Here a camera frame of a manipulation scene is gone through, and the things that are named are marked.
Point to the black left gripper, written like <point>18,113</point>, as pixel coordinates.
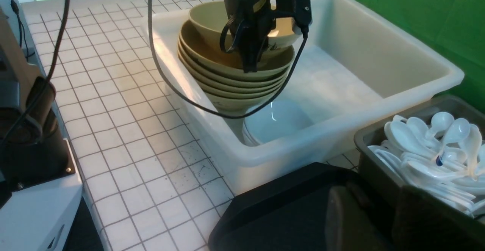
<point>249,23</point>

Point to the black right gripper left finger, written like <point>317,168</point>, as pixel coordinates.
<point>348,224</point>

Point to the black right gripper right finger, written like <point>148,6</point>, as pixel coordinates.
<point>424,223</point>

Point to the yellow-green noodle bowl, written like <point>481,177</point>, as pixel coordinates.
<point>210,18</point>

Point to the white spoon blue handle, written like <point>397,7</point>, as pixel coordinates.
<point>458,131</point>

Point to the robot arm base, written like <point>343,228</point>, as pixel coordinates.
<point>41,188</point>

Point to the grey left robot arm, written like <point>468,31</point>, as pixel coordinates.
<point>317,207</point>

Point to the grey-brown spoon bin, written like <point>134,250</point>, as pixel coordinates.
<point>380,177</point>

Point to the black plastic serving tray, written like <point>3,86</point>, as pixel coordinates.
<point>288,214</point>

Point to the pile of white spoons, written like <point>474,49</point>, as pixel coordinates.
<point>409,149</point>

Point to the stack of yellow-green bowls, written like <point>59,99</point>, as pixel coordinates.
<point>220,75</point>

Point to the large white plastic tub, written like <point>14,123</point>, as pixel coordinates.
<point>356,68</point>

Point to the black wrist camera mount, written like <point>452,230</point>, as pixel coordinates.
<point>302,17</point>

